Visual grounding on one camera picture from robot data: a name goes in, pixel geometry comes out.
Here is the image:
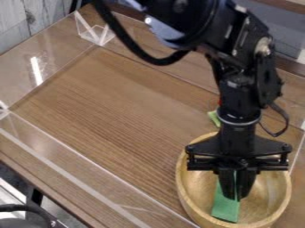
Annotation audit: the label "green rectangular block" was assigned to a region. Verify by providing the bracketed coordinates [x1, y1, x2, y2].
[212, 182, 241, 224]

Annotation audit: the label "black table leg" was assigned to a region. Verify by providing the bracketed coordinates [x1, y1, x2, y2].
[30, 188, 43, 206]

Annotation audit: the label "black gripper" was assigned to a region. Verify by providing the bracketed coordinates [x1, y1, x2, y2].
[185, 130, 292, 200]

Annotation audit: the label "red plush strawberry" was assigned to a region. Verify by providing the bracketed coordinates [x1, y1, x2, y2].
[208, 100, 221, 127]

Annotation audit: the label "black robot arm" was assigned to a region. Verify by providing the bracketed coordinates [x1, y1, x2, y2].
[93, 0, 292, 200]

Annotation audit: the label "clear acrylic corner bracket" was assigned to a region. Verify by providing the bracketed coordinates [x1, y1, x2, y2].
[74, 12, 115, 46]

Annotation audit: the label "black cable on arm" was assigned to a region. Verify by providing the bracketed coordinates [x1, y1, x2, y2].
[257, 102, 291, 138]

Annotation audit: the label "brown wooden bowl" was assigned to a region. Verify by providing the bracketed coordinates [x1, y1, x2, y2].
[175, 131, 293, 228]

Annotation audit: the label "black cable bottom left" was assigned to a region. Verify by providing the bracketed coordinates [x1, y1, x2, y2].
[0, 202, 51, 228]

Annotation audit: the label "clear acrylic front panel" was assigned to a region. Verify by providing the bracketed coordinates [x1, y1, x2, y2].
[0, 102, 198, 228]

